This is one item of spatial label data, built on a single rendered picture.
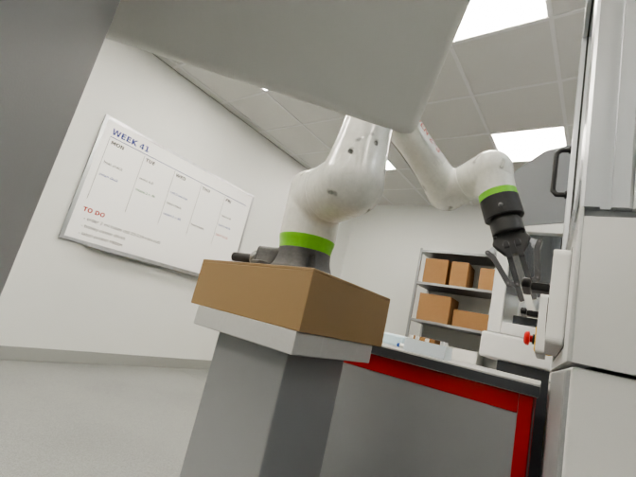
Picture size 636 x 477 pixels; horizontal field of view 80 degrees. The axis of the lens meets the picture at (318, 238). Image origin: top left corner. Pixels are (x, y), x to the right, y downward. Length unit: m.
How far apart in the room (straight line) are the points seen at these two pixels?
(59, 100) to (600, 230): 0.42
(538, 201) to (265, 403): 1.48
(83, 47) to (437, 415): 1.04
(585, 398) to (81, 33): 0.42
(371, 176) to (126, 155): 3.27
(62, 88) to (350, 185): 0.56
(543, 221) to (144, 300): 3.33
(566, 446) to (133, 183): 3.69
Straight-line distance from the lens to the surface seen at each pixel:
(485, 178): 1.05
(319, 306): 0.69
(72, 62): 0.19
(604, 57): 0.52
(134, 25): 0.30
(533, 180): 1.94
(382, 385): 1.14
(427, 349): 1.20
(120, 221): 3.78
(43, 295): 3.65
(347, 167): 0.70
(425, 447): 1.12
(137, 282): 3.92
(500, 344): 1.77
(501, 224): 1.01
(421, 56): 0.29
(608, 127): 0.48
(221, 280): 0.82
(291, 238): 0.82
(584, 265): 0.42
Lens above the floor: 0.78
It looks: 12 degrees up
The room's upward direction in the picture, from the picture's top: 13 degrees clockwise
